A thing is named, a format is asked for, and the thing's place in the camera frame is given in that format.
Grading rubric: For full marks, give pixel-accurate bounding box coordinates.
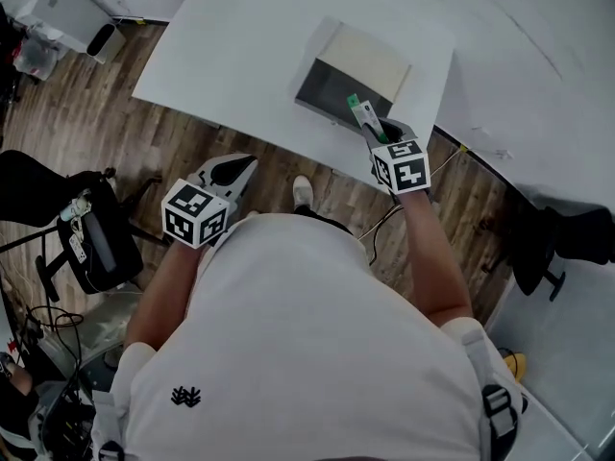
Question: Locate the yellow floor cable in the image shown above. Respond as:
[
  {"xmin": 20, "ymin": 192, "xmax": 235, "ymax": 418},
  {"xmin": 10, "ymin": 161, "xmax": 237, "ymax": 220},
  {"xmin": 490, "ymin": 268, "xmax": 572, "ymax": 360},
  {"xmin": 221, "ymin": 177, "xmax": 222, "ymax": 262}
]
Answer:
[{"xmin": 357, "ymin": 145, "xmax": 468, "ymax": 264}]

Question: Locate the white waste bin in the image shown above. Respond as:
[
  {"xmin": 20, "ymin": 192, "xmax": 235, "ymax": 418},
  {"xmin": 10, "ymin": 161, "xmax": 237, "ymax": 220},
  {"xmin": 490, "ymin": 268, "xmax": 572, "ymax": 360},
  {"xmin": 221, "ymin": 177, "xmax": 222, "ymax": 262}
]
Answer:
[{"xmin": 86, "ymin": 22, "xmax": 128, "ymax": 65}]

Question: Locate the person's black trouser leg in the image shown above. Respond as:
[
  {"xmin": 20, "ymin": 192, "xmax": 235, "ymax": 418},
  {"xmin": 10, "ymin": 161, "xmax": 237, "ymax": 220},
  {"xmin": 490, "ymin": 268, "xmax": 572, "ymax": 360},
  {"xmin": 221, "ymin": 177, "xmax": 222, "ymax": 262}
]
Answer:
[{"xmin": 291, "ymin": 203, "xmax": 356, "ymax": 237}]

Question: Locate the yellow object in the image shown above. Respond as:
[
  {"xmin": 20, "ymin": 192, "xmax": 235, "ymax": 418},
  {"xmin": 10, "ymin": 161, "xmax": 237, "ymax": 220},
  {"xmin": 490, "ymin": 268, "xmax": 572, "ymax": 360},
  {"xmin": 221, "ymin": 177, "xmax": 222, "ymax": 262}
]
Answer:
[{"xmin": 497, "ymin": 347, "xmax": 529, "ymax": 381}]

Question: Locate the person's right forearm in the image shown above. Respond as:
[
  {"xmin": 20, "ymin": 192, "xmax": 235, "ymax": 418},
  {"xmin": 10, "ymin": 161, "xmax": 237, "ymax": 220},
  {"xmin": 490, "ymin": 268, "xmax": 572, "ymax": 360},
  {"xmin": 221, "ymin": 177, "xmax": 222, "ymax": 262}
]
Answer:
[{"xmin": 399, "ymin": 188, "xmax": 475, "ymax": 327}]

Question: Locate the black cable bundle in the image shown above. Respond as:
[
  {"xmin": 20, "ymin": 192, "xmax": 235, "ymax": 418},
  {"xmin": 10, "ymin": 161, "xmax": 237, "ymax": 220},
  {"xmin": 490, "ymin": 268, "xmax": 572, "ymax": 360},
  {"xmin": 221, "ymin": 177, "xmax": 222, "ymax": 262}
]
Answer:
[{"xmin": 22, "ymin": 303, "xmax": 100, "ymax": 461}]

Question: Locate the person's white shoe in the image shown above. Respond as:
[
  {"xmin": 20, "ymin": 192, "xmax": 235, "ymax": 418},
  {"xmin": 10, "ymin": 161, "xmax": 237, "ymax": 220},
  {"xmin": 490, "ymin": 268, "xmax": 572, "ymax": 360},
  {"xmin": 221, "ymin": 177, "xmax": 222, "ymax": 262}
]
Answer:
[{"xmin": 292, "ymin": 175, "xmax": 314, "ymax": 209}]

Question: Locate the grey box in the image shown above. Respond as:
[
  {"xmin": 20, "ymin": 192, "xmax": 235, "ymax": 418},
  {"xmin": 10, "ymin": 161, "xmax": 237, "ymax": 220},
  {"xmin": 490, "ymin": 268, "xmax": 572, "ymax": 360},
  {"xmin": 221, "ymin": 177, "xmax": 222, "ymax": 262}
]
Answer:
[{"xmin": 292, "ymin": 15, "xmax": 413, "ymax": 132}]

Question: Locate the grey harness strap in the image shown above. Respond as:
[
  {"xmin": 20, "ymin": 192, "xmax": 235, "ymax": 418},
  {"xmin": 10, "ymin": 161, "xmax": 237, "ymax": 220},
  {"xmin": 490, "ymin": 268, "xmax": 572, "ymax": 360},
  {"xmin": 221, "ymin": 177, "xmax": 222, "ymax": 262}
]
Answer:
[{"xmin": 459, "ymin": 328, "xmax": 525, "ymax": 461}]

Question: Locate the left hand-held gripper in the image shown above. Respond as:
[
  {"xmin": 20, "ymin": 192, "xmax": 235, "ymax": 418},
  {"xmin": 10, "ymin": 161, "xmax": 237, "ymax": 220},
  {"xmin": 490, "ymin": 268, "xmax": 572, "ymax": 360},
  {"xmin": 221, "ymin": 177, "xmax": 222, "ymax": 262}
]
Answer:
[{"xmin": 160, "ymin": 153, "xmax": 258, "ymax": 250}]

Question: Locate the clear plastic storage bin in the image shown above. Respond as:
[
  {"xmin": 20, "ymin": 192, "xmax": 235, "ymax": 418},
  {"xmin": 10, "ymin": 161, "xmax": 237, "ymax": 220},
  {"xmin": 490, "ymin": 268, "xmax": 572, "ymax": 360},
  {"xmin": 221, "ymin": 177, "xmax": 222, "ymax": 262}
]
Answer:
[{"xmin": 12, "ymin": 25, "xmax": 68, "ymax": 82}]

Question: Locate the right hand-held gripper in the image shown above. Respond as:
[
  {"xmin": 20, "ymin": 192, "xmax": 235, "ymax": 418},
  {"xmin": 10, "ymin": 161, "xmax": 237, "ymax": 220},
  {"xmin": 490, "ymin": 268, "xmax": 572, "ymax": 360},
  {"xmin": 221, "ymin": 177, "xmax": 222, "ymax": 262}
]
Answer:
[{"xmin": 359, "ymin": 117, "xmax": 431, "ymax": 196}]

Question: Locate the black office chair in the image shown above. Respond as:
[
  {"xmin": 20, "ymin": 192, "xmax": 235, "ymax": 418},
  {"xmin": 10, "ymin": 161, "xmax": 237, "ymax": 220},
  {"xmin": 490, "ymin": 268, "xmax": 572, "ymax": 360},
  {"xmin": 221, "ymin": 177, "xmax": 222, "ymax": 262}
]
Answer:
[
  {"xmin": 507, "ymin": 203, "xmax": 615, "ymax": 303},
  {"xmin": 0, "ymin": 149, "xmax": 163, "ymax": 303}
]

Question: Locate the white appliance cabinet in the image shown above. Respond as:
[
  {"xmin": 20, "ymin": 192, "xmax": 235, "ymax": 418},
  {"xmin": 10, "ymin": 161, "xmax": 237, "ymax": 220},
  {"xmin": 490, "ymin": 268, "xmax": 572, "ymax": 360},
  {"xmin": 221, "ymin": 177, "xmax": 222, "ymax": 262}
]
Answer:
[{"xmin": 15, "ymin": 0, "xmax": 119, "ymax": 53}]

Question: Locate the green white box of bandages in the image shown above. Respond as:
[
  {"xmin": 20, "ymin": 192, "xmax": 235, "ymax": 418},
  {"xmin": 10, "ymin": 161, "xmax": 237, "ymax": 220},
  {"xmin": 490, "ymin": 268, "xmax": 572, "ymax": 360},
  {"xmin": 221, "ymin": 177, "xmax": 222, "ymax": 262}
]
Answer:
[{"xmin": 346, "ymin": 92, "xmax": 388, "ymax": 144}]

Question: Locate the person's left forearm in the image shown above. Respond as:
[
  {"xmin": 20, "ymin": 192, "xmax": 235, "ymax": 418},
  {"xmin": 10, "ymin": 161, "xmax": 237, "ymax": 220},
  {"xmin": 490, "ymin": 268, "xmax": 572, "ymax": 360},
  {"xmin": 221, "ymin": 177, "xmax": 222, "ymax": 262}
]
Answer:
[{"xmin": 124, "ymin": 236, "xmax": 213, "ymax": 351}]

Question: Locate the person's white shirt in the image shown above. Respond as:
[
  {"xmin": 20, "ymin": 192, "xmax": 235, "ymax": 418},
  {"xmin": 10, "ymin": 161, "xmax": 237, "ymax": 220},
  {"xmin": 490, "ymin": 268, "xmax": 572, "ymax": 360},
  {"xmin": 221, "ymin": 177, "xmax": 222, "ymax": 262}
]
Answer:
[{"xmin": 90, "ymin": 211, "xmax": 526, "ymax": 461}]

